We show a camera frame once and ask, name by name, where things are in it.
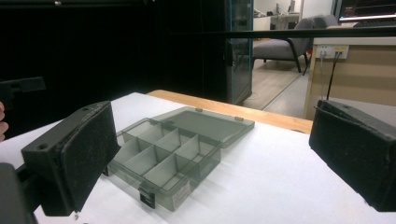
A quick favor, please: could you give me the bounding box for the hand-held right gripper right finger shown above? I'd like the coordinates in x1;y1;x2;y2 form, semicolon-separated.
308;99;396;213

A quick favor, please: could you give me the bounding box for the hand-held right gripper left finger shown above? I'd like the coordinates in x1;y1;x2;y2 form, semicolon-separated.
21;100;121;217

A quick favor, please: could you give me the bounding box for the transparent grey compartment box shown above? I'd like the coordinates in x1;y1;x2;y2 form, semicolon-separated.
106;106;256;213

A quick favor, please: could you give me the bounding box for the light wooden desk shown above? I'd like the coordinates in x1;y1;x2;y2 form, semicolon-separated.
303;36;396;120

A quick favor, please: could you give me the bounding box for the dark curtain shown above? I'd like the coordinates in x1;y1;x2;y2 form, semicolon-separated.
0;0;202;141

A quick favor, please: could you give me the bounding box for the white table board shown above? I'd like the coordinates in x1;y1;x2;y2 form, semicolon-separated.
0;91;396;224

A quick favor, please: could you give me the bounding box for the white power socket strip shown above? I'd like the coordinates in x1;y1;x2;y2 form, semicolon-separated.
317;45;349;60

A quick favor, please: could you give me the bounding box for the black keyboard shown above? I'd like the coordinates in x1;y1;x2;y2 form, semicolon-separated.
353;20;396;29

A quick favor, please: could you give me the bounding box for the grey armchair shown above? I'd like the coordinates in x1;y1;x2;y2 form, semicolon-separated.
252;13;339;74

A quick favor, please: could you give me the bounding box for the wooden table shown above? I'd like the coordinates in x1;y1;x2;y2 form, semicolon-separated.
146;89;314;134

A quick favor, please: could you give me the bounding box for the computer monitor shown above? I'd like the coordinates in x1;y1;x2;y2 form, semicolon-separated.
337;0;396;22

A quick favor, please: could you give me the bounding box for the black cabinet with glass door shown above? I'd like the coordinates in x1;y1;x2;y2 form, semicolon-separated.
199;0;254;105

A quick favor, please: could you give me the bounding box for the black power cable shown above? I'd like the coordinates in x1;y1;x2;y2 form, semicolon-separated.
325;50;341;101

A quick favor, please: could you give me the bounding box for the white power cable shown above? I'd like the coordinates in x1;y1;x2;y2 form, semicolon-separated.
319;50;327;101

